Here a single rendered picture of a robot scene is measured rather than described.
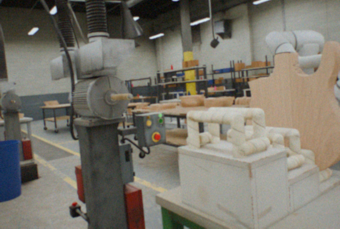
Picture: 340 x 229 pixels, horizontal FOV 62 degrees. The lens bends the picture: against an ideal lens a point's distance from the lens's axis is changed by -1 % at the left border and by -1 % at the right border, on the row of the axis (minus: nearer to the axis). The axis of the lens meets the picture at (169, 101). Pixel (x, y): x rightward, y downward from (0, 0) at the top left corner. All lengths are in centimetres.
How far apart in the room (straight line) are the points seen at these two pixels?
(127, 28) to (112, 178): 93
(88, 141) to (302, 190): 127
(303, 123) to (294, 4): 1271
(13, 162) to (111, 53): 307
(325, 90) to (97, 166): 134
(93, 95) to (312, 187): 116
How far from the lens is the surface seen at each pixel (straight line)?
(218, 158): 74
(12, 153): 419
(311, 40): 177
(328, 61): 95
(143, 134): 176
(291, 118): 102
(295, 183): 84
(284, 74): 102
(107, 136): 182
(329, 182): 105
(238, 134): 69
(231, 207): 75
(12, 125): 499
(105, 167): 185
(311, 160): 98
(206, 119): 76
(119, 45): 138
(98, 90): 162
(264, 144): 75
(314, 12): 1316
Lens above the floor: 129
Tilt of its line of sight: 3 degrees down
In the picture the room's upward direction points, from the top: 5 degrees counter-clockwise
